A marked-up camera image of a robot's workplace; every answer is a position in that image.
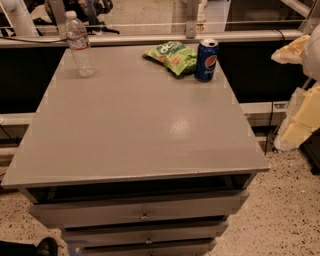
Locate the clear plastic water bottle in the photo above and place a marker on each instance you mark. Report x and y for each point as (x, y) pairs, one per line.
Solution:
(78, 41)

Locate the blue pepsi can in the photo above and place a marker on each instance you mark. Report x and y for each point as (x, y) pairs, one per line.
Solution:
(206, 59)

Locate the green rice chip bag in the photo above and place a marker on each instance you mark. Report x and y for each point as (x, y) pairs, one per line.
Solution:
(174, 55)

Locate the middle grey drawer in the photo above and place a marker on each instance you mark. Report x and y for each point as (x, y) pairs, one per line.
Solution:
(141, 234)

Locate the bottom grey drawer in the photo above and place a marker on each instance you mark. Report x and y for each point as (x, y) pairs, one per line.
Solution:
(169, 248)

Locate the grey drawer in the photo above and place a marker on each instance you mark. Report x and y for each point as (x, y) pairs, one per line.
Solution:
(141, 234)
(139, 209)
(169, 248)

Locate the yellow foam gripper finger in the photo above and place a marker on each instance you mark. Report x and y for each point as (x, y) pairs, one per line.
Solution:
(293, 53)
(302, 119)

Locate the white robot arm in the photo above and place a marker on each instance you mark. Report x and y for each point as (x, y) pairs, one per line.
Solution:
(312, 68)

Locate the top grey drawer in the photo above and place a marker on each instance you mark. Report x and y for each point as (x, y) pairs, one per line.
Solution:
(139, 209)

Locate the grey drawer cabinet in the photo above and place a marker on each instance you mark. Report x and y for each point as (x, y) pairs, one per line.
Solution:
(133, 130)

